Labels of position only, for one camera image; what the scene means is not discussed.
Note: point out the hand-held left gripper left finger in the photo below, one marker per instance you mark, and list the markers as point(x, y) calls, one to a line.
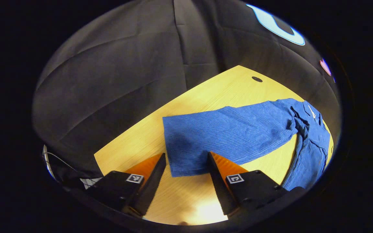
point(152, 184)

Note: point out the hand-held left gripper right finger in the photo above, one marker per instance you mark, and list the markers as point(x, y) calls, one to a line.
point(217, 184)

